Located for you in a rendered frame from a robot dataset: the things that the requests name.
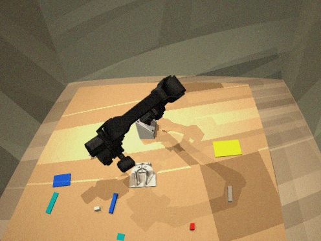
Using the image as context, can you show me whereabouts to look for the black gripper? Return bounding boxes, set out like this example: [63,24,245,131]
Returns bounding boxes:
[107,142,135,173]

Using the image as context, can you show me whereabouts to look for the blue rectangular bar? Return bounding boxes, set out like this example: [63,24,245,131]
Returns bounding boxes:
[109,193,118,214]

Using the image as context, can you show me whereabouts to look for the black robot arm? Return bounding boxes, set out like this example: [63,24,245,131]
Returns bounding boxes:
[84,75,186,166]

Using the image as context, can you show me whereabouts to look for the blue flat plate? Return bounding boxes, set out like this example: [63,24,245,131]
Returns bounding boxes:
[53,173,71,187]

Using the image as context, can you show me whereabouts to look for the teal flat bar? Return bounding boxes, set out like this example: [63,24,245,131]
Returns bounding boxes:
[45,192,59,214]

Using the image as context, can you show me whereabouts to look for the yellow flat plate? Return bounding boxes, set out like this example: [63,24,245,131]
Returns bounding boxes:
[212,139,242,157]

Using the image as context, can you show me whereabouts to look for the teal square block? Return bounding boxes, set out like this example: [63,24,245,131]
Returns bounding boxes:
[117,233,125,241]

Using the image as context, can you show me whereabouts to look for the small red block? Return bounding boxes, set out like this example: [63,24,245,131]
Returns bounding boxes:
[190,223,195,231]

